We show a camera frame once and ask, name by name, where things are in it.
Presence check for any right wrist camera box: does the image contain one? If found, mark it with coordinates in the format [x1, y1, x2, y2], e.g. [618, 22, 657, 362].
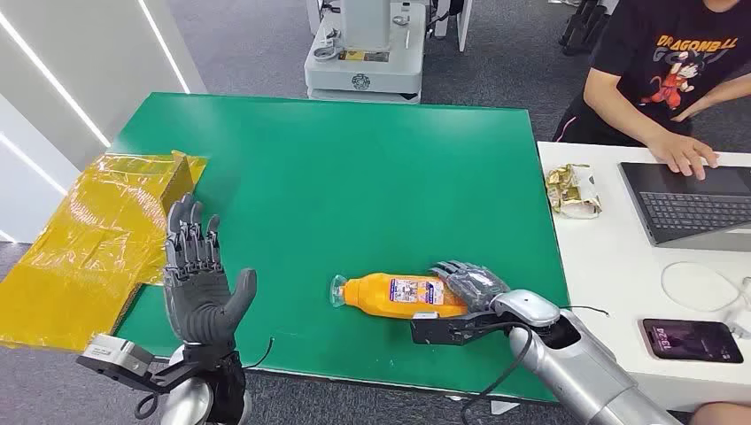
[410, 312, 512, 347]

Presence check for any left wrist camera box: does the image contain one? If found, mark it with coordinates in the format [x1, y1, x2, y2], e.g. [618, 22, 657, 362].
[76, 334, 195, 394]

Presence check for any person's right hand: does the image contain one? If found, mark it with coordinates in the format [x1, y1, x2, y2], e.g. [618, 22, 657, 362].
[645, 131, 720, 182]

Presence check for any orange bottle with label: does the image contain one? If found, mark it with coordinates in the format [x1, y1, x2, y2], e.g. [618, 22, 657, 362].
[329, 272, 470, 321]

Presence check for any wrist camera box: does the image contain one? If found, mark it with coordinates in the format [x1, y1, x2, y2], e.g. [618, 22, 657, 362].
[410, 312, 512, 347]
[76, 334, 195, 394]

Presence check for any dark grey laptop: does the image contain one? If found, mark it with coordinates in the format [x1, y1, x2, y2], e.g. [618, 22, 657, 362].
[617, 161, 751, 253]

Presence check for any person's knee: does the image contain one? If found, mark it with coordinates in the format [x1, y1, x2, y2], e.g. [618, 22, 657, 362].
[692, 401, 751, 425]

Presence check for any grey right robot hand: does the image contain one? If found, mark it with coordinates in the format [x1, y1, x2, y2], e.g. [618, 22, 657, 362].
[430, 260, 510, 313]

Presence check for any gold foil snack wrapper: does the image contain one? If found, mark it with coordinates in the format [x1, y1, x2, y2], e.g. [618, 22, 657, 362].
[544, 163, 604, 221]

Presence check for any black chair base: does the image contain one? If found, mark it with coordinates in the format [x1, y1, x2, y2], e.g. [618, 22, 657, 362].
[557, 0, 611, 58]

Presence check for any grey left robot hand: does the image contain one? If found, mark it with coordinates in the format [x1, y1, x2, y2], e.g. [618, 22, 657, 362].
[163, 193, 258, 348]

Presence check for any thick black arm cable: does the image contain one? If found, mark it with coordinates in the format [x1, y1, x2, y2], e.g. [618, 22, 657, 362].
[460, 321, 535, 425]

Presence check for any person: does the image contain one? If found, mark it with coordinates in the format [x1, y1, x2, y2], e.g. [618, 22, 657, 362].
[551, 0, 751, 182]

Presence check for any black smartphone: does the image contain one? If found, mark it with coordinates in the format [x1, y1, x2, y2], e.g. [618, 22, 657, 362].
[640, 317, 745, 365]

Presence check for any yellow taped cardboard box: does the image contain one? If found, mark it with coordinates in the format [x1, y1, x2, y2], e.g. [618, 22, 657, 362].
[0, 151, 209, 353]

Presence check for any thin black wire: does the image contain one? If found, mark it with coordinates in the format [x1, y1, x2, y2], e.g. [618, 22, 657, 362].
[243, 336, 275, 371]
[560, 305, 611, 319]

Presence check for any white cable loop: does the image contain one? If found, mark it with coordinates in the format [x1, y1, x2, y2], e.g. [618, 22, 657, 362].
[661, 260, 743, 313]

